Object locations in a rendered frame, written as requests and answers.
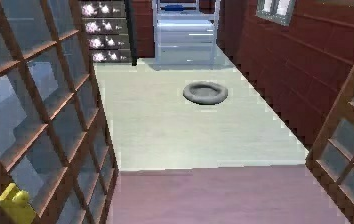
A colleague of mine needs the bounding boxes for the blue flat object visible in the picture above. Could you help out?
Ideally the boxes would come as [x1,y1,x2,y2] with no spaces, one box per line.
[164,4,185,12]

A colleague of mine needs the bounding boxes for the grey round pet bed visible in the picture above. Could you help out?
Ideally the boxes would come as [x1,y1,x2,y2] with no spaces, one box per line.
[182,80,229,106]

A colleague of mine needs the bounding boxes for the dark shelf unit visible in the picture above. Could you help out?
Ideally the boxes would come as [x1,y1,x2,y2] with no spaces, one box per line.
[79,0,139,67]

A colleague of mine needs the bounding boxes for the yellow door handle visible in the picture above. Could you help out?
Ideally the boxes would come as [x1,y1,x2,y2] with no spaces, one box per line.
[0,182,37,224]

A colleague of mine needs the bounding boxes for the white chest of drawers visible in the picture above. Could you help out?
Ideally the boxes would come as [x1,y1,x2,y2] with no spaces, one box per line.
[152,0,221,66]

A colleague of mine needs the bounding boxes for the brown glass-paned room door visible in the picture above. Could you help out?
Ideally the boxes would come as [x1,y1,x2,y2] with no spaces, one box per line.
[305,35,354,224]
[0,0,120,224]

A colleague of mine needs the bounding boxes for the grey framed window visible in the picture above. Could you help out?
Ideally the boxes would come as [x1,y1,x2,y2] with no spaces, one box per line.
[255,0,297,27]

